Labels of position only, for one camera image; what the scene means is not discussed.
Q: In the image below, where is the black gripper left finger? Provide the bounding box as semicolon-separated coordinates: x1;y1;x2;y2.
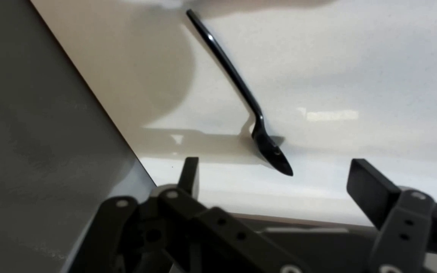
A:
178;158;199;197

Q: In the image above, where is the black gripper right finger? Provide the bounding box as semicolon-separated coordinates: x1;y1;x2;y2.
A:
346;159;401;229

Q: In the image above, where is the small black plastic spoon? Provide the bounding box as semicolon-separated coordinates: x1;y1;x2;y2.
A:
186;9;293;176

